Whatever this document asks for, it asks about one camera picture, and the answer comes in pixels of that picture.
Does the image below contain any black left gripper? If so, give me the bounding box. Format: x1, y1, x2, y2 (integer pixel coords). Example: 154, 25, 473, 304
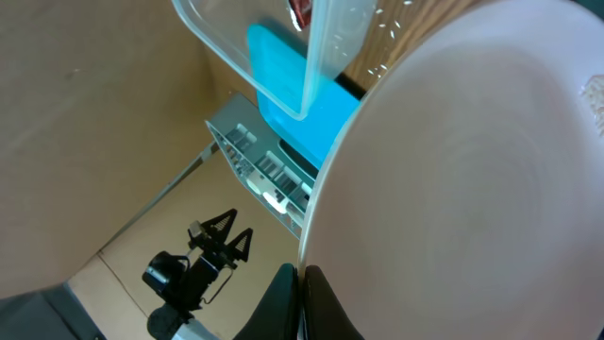
184, 209, 253, 302

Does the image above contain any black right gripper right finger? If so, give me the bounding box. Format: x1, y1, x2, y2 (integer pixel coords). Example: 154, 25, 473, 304
302, 265, 363, 340

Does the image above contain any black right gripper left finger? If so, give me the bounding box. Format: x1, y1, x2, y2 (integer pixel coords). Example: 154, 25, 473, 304
234, 263, 298, 340

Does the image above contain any large white plate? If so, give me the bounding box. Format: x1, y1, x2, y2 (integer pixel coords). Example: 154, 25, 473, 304
299, 1, 603, 339

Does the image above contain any red snack wrapper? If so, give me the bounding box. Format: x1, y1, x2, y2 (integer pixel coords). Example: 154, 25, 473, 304
288, 0, 312, 30

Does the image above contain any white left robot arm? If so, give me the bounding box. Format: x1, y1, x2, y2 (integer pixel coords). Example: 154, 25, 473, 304
142, 209, 253, 339

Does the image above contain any grey dishwasher rack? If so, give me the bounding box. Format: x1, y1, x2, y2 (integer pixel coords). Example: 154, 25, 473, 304
206, 93, 315, 237

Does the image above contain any teal plastic tray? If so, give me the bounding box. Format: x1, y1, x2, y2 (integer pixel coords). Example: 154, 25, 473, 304
245, 23, 362, 171

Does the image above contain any clear plastic bin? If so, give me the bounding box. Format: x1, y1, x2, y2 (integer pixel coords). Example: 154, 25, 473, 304
173, 0, 377, 120

